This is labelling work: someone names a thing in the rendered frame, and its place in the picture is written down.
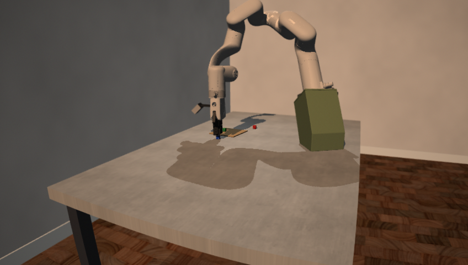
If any tan flat mat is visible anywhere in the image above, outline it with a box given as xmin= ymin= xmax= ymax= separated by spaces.
xmin=220 ymin=128 xmax=248 ymax=137

